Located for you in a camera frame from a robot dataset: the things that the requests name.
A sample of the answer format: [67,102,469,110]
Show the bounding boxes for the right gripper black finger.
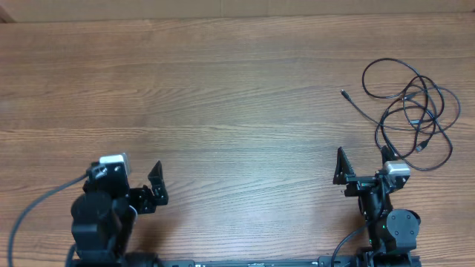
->
[332,147,356,185]
[380,145,397,163]

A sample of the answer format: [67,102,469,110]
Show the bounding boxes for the black micro USB cable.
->
[374,75,442,160]

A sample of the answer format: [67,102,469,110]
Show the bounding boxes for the black USB-A cable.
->
[340,87,462,172]

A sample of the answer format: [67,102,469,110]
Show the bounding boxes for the thin black cable silver plugs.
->
[361,58,445,125]

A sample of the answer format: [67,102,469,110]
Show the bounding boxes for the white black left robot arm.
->
[65,159,168,267]

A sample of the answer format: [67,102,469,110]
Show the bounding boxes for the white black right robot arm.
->
[330,147,421,266]

